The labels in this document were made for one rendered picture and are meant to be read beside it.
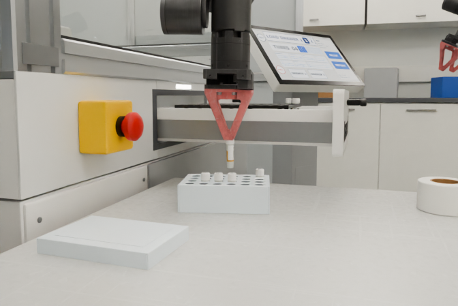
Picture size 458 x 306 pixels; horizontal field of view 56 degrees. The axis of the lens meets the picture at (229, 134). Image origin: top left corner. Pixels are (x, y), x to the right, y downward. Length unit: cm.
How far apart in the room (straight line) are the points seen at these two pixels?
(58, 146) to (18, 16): 16
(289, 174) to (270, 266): 142
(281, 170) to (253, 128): 111
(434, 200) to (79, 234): 45
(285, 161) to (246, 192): 126
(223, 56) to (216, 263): 30
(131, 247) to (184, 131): 40
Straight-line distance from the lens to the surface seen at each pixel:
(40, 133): 56
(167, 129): 81
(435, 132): 381
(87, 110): 60
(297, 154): 182
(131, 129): 59
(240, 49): 61
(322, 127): 73
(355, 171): 377
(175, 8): 62
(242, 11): 62
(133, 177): 75
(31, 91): 55
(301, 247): 47
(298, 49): 184
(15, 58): 54
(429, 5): 420
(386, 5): 416
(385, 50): 447
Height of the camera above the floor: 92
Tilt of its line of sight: 5 degrees down
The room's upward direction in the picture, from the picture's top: straight up
